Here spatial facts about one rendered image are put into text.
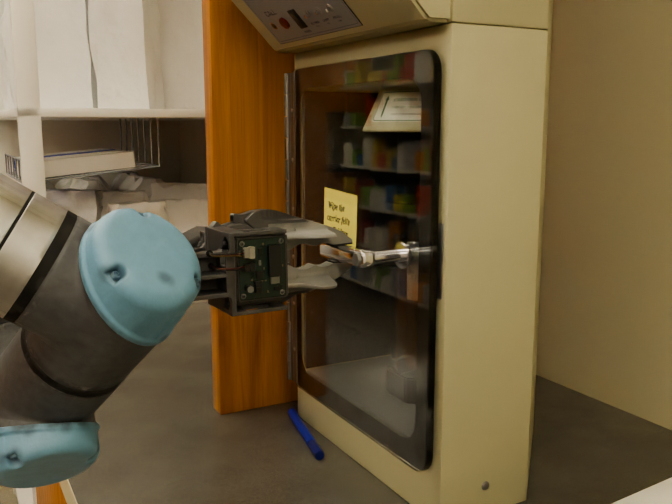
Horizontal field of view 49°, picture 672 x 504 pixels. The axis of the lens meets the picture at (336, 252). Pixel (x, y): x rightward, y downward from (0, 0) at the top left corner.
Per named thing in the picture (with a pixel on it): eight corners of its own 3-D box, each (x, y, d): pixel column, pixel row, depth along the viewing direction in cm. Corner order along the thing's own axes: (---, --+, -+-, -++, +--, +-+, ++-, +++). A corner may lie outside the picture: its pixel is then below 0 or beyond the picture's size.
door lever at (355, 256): (361, 258, 79) (361, 233, 79) (411, 270, 71) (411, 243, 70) (316, 262, 76) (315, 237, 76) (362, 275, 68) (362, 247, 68)
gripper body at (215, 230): (295, 312, 65) (159, 330, 59) (258, 295, 73) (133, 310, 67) (293, 225, 64) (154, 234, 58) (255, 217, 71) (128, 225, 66)
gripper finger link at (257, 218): (310, 253, 72) (225, 267, 68) (302, 250, 73) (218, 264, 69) (306, 204, 71) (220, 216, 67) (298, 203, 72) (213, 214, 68)
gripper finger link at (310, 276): (374, 298, 71) (285, 303, 66) (343, 288, 76) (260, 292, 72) (375, 266, 70) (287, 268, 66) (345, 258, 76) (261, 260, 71)
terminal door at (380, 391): (297, 381, 98) (294, 69, 91) (432, 477, 71) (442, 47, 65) (291, 382, 98) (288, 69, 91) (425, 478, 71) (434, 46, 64)
